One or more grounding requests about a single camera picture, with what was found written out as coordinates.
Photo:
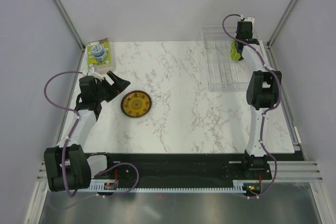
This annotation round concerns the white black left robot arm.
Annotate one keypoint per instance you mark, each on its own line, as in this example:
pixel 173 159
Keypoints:
pixel 67 166

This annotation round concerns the white wire dish rack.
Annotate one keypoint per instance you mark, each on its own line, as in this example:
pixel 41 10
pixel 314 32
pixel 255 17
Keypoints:
pixel 222 73

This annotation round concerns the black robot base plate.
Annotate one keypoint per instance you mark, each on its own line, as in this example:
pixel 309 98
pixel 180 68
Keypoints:
pixel 128 175

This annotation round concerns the aluminium frame post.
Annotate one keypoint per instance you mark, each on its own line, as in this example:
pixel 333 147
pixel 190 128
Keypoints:
pixel 288 10
pixel 68 22

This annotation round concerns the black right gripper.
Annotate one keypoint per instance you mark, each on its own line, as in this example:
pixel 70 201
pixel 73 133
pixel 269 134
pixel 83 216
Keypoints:
pixel 251 32

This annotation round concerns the lime green plate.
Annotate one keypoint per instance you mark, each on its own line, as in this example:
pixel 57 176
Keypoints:
pixel 234 54

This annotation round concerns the aluminium frame post left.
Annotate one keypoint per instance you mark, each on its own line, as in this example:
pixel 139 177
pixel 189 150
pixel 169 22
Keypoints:
pixel 68 22

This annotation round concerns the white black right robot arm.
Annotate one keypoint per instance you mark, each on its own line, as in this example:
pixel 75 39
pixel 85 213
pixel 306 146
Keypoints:
pixel 262 95

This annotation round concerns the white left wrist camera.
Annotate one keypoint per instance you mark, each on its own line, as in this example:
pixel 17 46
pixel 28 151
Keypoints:
pixel 92 72

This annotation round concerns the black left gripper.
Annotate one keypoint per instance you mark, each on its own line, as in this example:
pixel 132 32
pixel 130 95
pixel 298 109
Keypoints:
pixel 120 85

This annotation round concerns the yellow patterned plate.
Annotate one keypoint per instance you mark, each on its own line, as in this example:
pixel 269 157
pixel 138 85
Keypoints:
pixel 136 104

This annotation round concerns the white slotted cable duct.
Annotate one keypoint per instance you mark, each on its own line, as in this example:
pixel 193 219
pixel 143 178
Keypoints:
pixel 110 186

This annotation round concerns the green box with wooden base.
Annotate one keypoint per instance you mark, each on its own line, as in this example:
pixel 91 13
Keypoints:
pixel 99 56

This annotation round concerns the aluminium frame post right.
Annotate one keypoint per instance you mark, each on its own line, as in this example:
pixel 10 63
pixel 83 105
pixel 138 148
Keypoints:
pixel 288 10

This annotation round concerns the aluminium rail front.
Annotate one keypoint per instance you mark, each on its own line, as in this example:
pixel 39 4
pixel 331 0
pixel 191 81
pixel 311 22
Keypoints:
pixel 283 171

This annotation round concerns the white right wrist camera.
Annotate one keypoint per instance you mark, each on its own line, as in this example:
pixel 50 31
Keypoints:
pixel 247 19

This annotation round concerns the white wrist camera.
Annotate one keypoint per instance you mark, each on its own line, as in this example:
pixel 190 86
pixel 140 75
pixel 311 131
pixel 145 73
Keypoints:
pixel 247 19
pixel 92 72

